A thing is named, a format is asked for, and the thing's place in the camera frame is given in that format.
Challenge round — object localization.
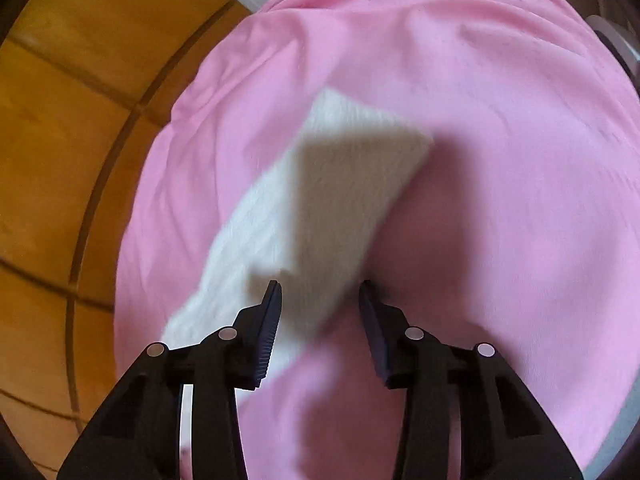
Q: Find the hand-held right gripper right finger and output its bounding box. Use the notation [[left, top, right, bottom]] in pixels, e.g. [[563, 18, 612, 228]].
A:
[[358, 280, 585, 480]]

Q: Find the pink bed sheet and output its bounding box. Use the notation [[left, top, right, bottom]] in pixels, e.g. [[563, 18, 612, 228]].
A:
[[114, 0, 640, 480]]

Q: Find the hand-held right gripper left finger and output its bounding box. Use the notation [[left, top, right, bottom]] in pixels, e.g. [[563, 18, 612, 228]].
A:
[[56, 280, 284, 480]]

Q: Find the white grey round object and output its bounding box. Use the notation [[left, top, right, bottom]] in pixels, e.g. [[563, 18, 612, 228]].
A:
[[584, 14, 640, 82]]

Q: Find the white knit garment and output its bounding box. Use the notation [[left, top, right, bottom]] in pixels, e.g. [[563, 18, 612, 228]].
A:
[[160, 87, 435, 456]]

